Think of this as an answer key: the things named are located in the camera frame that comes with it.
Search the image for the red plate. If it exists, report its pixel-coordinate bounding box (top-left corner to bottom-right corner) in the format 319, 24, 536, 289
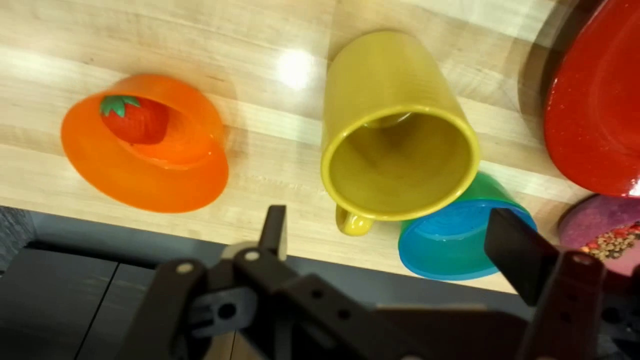
540, 0, 640, 198

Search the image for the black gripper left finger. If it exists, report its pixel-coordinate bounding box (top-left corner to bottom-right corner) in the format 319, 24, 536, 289
118, 202, 289, 360

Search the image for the orange plastic bowl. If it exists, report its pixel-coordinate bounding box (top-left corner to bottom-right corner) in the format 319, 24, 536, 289
57, 71, 229, 215

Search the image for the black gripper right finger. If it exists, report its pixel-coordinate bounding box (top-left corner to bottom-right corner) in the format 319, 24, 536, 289
482, 206, 610, 360

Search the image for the yellow plastic mug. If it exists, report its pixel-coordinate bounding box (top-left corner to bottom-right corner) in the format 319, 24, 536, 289
317, 28, 482, 238

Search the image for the blue and green plastic bowl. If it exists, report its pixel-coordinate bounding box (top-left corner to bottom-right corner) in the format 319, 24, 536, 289
396, 169, 537, 282

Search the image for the purple plastic bowl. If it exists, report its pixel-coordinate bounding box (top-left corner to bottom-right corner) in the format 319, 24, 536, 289
555, 193, 640, 277

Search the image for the red toy strawberry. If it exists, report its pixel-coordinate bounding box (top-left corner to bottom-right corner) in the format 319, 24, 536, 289
98, 93, 172, 145

